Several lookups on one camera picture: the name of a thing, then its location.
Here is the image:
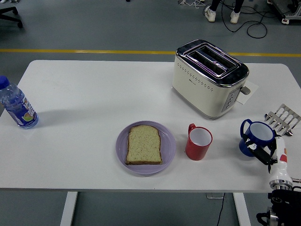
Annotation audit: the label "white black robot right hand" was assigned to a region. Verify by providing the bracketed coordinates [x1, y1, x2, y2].
[243, 134, 293, 182]

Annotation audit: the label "blue enamel cup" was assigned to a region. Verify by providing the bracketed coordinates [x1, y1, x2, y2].
[239, 119, 276, 158]

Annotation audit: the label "red enamel cup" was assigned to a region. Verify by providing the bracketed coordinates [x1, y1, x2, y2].
[185, 123, 214, 161]

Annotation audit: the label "slice of toast bread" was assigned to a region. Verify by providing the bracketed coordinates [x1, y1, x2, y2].
[125, 125, 163, 166]

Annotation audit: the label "silver metal toast rack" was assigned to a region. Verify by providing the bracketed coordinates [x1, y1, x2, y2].
[263, 104, 301, 137]

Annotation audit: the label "white table leg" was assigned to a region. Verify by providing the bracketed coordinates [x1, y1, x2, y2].
[60, 192, 79, 226]
[233, 193, 252, 226]

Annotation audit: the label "white paper sheet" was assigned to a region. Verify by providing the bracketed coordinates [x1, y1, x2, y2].
[236, 81, 259, 105]

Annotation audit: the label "cream and chrome toaster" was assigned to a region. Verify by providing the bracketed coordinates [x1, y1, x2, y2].
[171, 39, 252, 121]

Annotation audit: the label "purple round plate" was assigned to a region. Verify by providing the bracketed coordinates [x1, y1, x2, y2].
[115, 121, 177, 175]

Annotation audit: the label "metal equipment cart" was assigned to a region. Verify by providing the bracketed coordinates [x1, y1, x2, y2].
[267, 0, 301, 24]

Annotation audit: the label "person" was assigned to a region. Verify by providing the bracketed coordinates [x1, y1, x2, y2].
[203, 0, 245, 24]

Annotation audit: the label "blue-capped water bottle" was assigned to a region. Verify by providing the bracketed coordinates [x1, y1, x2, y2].
[0, 75, 40, 129]

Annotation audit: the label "black office chair base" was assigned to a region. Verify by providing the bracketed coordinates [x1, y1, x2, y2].
[0, 6, 24, 29]

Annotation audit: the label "black cord under table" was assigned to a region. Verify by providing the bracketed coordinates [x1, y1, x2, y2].
[215, 193, 226, 226]

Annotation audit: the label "grey under-table socket bracket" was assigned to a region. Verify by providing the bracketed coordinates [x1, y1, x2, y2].
[206, 193, 226, 200]

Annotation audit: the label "black floor cable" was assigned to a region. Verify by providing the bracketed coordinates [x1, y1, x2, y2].
[220, 0, 286, 40]

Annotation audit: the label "white floor cables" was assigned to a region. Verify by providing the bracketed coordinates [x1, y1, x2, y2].
[177, 0, 206, 9]

